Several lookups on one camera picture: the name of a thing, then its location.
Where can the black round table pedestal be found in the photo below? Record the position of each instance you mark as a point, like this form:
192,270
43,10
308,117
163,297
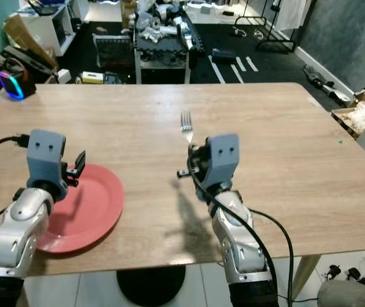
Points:
150,284

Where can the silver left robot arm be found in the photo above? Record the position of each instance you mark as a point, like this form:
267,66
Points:
16,236

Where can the yellow and white device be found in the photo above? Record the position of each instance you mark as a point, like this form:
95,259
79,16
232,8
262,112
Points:
93,77

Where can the black floor mat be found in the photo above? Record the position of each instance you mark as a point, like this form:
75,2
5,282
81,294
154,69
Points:
271,67

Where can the grey metal work table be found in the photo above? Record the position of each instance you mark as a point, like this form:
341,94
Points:
160,59

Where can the black power plug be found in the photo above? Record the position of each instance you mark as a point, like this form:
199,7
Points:
332,272

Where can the light wooden table leg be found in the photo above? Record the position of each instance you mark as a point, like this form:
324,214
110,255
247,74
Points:
307,275

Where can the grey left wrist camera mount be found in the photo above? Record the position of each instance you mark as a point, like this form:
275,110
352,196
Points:
46,157

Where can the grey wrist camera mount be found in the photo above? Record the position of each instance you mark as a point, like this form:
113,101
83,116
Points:
46,157
224,160

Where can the grey black machine part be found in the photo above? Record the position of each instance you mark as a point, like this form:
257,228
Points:
326,83

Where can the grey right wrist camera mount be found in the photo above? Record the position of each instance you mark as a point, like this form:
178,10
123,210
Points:
224,160

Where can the cardboard box with white filling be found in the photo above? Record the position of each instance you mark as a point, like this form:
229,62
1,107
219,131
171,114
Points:
358,120

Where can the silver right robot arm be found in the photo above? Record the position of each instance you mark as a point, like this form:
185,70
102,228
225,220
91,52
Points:
240,249

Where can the white hanging cloth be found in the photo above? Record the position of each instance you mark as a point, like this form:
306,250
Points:
296,13

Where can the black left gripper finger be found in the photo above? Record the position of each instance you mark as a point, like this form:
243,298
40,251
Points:
80,161

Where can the red round plate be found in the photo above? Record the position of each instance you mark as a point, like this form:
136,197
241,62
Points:
89,208

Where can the small white box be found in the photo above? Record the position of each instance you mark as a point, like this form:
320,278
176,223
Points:
64,76

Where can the grey-beige cloth sack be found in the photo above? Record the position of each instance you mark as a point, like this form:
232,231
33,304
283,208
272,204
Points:
351,295

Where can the black plastic crate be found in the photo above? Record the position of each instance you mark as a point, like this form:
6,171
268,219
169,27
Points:
113,51

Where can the flat black case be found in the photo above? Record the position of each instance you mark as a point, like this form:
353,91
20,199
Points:
224,55

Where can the white shelf cabinet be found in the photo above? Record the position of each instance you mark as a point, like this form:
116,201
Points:
64,29

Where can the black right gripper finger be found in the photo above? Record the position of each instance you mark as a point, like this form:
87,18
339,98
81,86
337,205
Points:
192,151
185,173

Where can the black clothes rack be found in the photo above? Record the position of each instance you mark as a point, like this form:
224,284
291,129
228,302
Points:
279,47

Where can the white black robot parts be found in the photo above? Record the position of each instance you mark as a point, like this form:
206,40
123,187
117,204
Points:
172,29

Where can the silver metal fork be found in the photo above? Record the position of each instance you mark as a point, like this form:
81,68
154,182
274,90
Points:
186,125

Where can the brown cardboard sheet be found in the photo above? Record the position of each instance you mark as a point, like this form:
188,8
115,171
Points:
25,38

